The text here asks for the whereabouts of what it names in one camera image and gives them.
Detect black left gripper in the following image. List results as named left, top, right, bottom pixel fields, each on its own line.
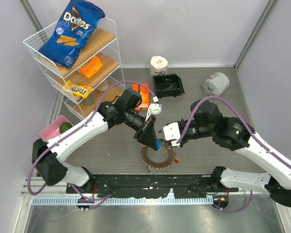
left=125, top=108, right=159, bottom=150

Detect blue tag key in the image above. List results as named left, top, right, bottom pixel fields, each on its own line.
left=154, top=139, right=162, bottom=151

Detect keys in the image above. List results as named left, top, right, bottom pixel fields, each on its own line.
left=160, top=78, right=176, bottom=90

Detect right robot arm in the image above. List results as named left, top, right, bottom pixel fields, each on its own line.
left=161, top=97, right=291, bottom=207

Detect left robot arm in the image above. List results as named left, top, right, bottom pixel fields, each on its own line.
left=32, top=88, right=161, bottom=193

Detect orange razor box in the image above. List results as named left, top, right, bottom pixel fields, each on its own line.
left=132, top=84, right=150, bottom=110

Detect black plastic storage bin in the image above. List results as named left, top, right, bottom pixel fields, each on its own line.
left=152, top=74, right=185, bottom=99

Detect grey wrapped paper bundle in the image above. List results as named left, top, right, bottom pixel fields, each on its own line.
left=202, top=72, right=230, bottom=96

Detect white toilet paper roll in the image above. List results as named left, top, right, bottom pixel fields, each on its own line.
left=149, top=56, right=168, bottom=77

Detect yellow M&M candy bag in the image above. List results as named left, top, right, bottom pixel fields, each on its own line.
left=64, top=80, right=93, bottom=99

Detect green lime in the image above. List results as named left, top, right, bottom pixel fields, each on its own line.
left=59, top=122, right=72, bottom=134

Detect orange snack box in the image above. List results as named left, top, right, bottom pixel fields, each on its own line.
left=78, top=56, right=103, bottom=78

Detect pink plastic tray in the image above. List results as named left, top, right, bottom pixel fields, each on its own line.
left=39, top=115, right=73, bottom=141

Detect blue Doritos chip bag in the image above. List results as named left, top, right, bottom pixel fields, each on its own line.
left=38, top=0, right=105, bottom=69

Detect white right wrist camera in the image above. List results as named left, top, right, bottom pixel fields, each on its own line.
left=161, top=122, right=181, bottom=147

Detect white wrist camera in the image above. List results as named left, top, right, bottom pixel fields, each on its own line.
left=161, top=122, right=181, bottom=147
left=146, top=96, right=162, bottom=120

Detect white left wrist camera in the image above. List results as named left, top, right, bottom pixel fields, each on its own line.
left=146, top=96, right=162, bottom=120

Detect white wire wooden shelf rack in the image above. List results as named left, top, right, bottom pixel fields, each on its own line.
left=23, top=17, right=124, bottom=120

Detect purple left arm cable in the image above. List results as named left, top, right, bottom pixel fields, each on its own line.
left=28, top=81, right=160, bottom=211

